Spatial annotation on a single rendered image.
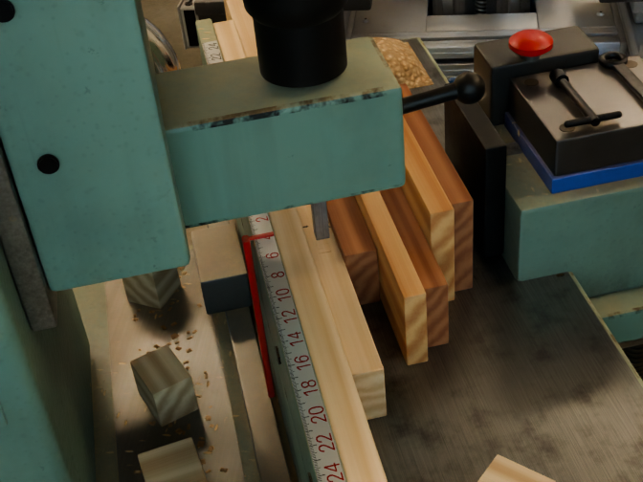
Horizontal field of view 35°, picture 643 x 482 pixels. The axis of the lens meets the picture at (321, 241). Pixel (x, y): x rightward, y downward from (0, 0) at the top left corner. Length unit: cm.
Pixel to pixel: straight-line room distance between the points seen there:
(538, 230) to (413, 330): 12
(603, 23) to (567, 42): 66
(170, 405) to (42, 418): 18
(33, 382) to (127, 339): 27
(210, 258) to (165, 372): 11
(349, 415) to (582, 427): 14
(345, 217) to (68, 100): 24
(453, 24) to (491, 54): 68
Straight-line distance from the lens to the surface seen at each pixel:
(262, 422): 74
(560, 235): 70
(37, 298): 59
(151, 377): 76
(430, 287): 63
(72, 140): 53
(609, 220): 71
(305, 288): 63
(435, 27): 142
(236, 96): 59
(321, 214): 66
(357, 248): 67
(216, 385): 80
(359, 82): 59
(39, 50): 51
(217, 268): 82
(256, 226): 68
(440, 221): 65
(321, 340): 60
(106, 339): 86
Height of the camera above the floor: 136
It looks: 38 degrees down
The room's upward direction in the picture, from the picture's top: 6 degrees counter-clockwise
